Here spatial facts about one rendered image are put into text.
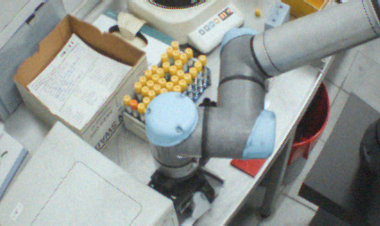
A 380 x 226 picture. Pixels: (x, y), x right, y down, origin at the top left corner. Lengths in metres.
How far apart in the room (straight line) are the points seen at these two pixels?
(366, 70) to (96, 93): 1.60
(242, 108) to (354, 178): 0.46
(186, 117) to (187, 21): 0.57
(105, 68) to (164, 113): 0.55
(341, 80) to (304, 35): 1.70
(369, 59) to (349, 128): 1.41
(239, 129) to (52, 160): 0.35
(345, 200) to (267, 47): 0.47
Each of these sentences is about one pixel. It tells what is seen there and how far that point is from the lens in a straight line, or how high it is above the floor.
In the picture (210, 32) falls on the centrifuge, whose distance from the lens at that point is 1.41.
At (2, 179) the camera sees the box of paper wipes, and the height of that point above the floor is 0.93.
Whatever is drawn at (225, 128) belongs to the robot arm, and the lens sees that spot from 0.83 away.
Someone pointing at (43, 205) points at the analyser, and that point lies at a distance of 0.95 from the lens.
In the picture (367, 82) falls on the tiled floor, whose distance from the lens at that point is 2.56.
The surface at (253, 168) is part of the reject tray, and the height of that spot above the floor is 0.88.
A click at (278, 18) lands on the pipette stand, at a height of 0.97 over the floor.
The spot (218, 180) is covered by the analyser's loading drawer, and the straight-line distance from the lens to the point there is 1.21.
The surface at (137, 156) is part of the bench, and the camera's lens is 1.29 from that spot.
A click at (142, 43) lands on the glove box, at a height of 0.92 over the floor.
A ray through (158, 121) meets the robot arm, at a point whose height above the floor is 1.32.
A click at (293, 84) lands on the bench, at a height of 0.88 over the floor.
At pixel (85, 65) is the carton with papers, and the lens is 1.38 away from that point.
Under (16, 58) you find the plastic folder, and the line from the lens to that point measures 1.38.
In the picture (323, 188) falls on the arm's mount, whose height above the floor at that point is 0.95.
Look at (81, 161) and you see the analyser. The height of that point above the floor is 1.17.
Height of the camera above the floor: 2.02
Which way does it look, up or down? 59 degrees down
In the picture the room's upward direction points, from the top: 5 degrees counter-clockwise
